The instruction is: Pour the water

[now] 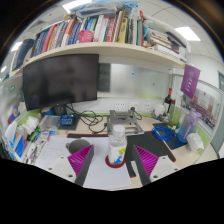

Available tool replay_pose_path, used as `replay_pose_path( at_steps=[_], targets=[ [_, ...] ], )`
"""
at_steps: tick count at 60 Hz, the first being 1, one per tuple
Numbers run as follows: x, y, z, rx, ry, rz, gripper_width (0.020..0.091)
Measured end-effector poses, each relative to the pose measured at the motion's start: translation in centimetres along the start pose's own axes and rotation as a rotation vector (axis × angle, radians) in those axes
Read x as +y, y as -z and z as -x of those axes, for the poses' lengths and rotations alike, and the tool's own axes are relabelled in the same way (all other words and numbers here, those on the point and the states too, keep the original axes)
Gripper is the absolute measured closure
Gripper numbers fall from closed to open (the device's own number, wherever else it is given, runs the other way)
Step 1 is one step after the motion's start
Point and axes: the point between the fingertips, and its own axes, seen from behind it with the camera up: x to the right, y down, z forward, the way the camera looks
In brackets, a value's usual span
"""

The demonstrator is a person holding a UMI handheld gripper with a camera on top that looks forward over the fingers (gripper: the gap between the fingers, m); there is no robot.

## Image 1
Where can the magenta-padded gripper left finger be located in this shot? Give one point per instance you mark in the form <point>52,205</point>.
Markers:
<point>80,160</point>

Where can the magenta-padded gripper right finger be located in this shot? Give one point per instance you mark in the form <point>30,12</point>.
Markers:
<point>146,160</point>

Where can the clear plastic water bottle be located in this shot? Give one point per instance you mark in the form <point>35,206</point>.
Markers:
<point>117,146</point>

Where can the purple translucent water bottle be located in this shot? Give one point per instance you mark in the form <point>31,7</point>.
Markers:
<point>187,126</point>

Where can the grey mug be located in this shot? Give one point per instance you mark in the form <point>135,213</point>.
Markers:
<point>77,146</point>

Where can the handwritten white paper sheet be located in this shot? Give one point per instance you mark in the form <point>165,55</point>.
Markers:
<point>53,151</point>

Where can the blank white paper sheet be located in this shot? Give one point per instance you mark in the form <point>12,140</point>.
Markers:
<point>103,176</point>

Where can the dark blue pad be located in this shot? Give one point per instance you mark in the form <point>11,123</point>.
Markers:
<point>175,142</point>

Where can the blue electronic device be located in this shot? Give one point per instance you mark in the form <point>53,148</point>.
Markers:
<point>67,120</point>

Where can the grey metal laptop stand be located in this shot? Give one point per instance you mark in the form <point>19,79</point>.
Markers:
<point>125,123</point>

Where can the clear plastic box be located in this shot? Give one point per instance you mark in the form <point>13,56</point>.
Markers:
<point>50,122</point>

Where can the white round container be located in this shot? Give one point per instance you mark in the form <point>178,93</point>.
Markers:
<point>159,110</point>

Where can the white tissue pile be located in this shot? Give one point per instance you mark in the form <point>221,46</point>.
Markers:
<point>31,124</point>

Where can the blue tissue box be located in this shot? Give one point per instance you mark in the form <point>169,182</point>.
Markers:
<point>19,146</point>

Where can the dark wine bottle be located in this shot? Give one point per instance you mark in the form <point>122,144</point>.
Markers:
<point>168,100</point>

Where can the photo poster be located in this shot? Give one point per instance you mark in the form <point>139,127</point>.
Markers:
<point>201,106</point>

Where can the black computer monitor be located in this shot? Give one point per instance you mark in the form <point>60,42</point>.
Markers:
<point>60,81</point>

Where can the black rectangular panel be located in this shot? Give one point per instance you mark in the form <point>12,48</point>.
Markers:
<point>104,77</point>

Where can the purple hanging banner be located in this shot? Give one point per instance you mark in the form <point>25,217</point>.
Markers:
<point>190,81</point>

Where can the white wall socket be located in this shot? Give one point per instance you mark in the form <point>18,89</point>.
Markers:
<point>120,106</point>
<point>134,106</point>
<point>147,107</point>

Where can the wall shelf with books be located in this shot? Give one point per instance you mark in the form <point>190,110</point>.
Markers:
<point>100,40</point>

